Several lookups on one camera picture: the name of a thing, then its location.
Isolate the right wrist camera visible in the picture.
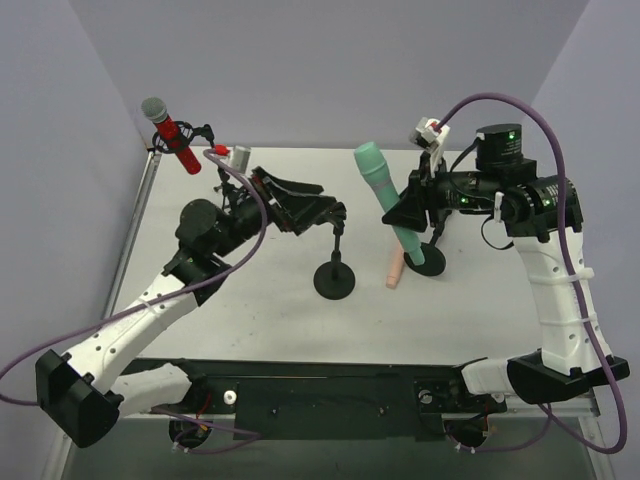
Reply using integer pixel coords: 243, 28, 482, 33
409, 117, 450, 174

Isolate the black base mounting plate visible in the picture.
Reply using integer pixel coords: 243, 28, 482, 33
127, 358, 501, 444

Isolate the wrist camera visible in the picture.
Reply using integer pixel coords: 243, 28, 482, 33
213, 144, 252, 173
409, 117, 450, 174

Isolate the red glitter microphone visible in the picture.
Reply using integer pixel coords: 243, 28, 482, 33
141, 97, 201, 175

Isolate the black tripod microphone stand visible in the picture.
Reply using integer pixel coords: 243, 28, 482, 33
149, 117, 241, 211

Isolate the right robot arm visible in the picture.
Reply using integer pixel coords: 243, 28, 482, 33
382, 118, 630, 404

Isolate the black round-base stand front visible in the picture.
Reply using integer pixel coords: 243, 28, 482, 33
403, 220, 447, 277

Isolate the black round-base stand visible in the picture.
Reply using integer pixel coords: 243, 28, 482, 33
403, 220, 447, 277
313, 202, 356, 300

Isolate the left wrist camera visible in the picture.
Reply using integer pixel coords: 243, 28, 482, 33
213, 144, 252, 173

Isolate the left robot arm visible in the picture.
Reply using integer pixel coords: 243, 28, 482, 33
35, 167, 346, 448

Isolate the peach toy microphone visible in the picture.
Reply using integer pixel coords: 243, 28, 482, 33
385, 243, 405, 289

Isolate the mint green toy microphone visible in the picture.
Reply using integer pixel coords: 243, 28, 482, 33
353, 142, 425, 266

